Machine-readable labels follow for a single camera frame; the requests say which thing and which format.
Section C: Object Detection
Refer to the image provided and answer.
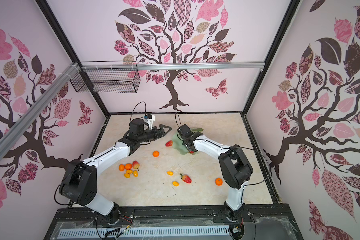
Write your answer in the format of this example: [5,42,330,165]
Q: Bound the orange mandarin centre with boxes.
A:
[153,151,160,158]

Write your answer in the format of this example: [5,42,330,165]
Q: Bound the aluminium rail back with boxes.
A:
[81,62,265,71]

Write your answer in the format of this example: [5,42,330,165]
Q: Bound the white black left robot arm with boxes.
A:
[56,116,172,224]

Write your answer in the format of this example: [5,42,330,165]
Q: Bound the dark grape bunch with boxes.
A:
[191,128,204,132]

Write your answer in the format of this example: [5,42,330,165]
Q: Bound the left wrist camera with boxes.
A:
[143,114,156,130]

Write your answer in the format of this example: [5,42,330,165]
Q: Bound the orange mandarin left small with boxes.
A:
[119,164,125,172]

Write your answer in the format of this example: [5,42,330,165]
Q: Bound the white vented strip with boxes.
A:
[56,226,230,240]

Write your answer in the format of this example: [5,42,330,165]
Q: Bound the black wire basket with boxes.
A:
[70,60,141,94]

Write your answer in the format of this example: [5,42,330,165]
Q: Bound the orange mandarin right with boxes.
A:
[215,178,223,186]

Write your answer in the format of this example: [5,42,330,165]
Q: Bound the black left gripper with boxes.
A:
[138,124,172,143]

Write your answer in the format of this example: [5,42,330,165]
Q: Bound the black base frame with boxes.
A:
[45,204,303,240]

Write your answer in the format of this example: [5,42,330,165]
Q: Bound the aluminium rail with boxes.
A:
[81,62,265,71]
[0,63,80,161]

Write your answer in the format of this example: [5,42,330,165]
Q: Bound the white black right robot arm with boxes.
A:
[177,125,254,222]

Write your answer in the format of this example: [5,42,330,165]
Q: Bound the green scalloped fruit bowl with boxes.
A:
[172,133,192,155]

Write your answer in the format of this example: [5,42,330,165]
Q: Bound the yellow kumquat lower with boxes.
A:
[172,181,180,187]

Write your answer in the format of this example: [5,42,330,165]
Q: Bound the large red strawberry front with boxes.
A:
[180,174,192,184]

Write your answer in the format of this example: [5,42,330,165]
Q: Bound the aluminium rail left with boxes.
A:
[0,63,80,161]

